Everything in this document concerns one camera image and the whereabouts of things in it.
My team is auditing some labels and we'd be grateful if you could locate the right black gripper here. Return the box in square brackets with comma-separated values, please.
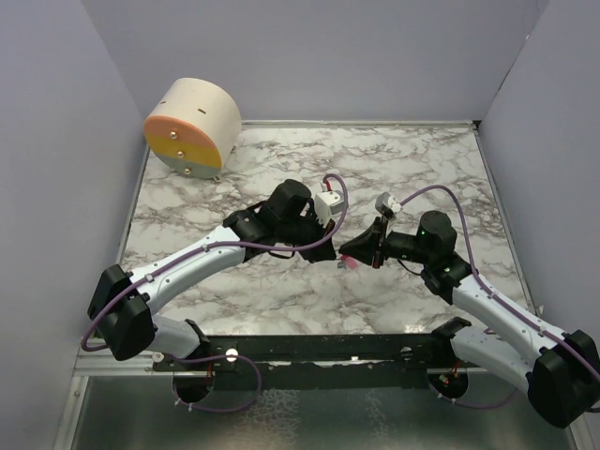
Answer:
[340, 216, 433, 269]

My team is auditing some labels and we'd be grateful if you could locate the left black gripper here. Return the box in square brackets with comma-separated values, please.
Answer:
[277, 208, 338, 264]

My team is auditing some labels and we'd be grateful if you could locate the pink strap keyring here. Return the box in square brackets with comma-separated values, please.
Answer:
[340, 255, 360, 270]

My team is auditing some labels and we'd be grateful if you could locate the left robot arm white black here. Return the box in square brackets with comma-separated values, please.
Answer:
[85, 179, 348, 370]

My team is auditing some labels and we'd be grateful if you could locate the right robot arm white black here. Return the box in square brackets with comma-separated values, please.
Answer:
[340, 211, 599, 428]

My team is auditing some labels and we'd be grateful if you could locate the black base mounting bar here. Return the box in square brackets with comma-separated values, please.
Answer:
[153, 317, 469, 391]

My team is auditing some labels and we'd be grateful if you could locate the cream cylinder tricolour face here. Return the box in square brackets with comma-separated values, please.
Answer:
[142, 78, 242, 179]

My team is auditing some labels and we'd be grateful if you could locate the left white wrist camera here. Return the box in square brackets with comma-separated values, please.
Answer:
[313, 190, 346, 227]

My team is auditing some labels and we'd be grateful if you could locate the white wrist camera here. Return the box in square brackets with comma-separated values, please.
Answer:
[375, 191, 403, 220]
[313, 190, 346, 227]

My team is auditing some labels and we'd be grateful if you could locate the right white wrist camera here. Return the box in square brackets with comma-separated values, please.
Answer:
[375, 191, 403, 220]

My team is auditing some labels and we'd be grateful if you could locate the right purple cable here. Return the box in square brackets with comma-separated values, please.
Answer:
[400, 184, 600, 408]

